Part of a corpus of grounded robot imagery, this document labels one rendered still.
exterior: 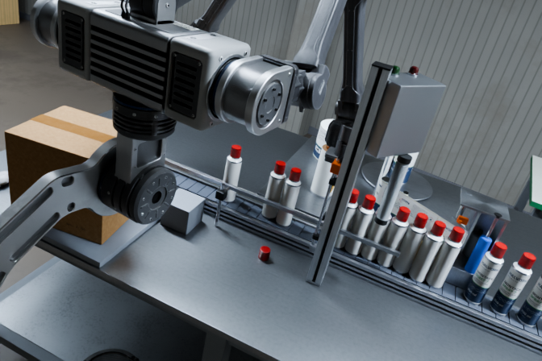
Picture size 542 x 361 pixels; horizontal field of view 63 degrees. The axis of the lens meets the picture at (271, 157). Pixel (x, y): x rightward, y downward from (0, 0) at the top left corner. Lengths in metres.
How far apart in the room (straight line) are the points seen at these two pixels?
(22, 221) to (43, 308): 1.12
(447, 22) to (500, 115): 0.87
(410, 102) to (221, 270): 0.70
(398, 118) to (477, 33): 2.91
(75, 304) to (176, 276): 0.85
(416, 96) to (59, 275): 1.69
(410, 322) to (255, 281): 0.45
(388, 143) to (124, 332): 1.32
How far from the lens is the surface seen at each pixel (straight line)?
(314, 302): 1.31
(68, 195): 1.03
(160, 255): 1.36
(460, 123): 4.09
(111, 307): 2.05
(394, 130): 1.10
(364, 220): 1.37
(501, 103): 4.02
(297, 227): 1.48
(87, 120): 1.44
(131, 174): 1.00
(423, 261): 1.41
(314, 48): 1.00
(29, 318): 2.06
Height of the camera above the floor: 1.72
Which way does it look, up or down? 27 degrees down
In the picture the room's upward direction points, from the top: 12 degrees clockwise
